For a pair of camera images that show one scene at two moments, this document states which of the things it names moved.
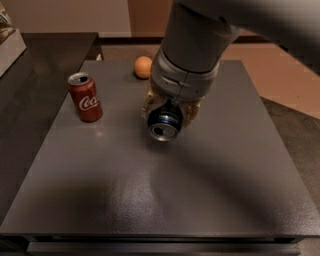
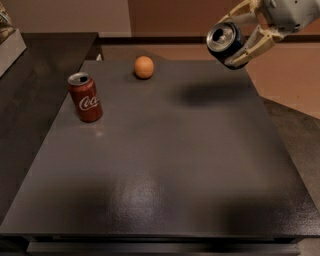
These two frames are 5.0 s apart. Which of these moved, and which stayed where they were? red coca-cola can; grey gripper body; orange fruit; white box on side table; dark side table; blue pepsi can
Moved: blue pepsi can; grey gripper body
Stayed: red coca-cola can; orange fruit; white box on side table; dark side table
